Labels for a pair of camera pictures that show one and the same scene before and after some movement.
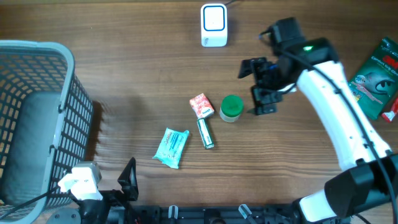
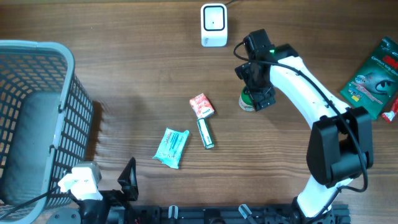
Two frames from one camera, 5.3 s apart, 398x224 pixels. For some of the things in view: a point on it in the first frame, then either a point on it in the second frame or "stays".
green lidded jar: (231, 106) to (245, 102)
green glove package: (374, 84) stays
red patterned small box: (201, 106) stays
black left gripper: (129, 187) stays
